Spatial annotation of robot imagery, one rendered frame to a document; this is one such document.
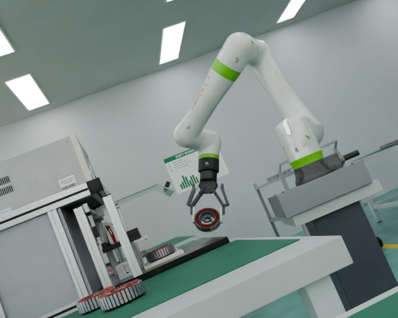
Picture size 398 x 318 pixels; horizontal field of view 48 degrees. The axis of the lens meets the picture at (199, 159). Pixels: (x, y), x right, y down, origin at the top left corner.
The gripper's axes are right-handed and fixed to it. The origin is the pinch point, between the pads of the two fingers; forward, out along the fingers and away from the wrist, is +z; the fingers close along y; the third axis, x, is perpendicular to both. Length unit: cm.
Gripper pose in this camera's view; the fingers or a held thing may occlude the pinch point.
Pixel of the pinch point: (207, 218)
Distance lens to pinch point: 192.5
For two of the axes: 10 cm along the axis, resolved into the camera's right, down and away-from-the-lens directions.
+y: 9.9, -0.3, -1.6
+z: -0.3, 9.5, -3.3
